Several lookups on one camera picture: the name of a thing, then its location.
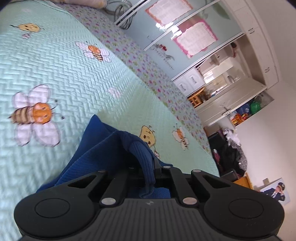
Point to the wooden chair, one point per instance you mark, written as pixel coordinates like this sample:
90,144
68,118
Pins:
198,97

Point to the clothes pile on stool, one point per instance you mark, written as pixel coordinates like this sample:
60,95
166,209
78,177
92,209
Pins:
234,142

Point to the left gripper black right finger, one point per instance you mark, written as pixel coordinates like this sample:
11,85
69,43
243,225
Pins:
174,180

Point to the sliding door wardrobe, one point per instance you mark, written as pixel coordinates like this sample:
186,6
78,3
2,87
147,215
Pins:
177,35

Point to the white door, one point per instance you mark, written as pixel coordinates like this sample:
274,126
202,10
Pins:
230,99

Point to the floral pink pillow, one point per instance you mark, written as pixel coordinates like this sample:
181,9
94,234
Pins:
97,4

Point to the mint quilted bee bedspread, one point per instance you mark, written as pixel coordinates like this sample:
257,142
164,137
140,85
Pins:
55,76

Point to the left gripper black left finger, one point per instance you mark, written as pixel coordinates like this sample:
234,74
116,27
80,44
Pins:
121,184

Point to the portrait of uniformed child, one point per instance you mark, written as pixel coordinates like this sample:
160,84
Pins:
277,190

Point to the shelf niche with bags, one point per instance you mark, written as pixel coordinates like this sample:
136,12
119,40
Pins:
250,108

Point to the blue knit sweater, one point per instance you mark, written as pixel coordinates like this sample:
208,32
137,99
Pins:
103,147

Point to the white drawer shelf unit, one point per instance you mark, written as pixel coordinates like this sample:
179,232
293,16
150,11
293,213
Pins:
216,73

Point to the heart pattern bedsheet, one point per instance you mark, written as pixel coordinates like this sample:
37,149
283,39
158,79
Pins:
130,53

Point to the wooden dresser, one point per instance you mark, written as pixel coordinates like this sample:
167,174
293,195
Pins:
245,181

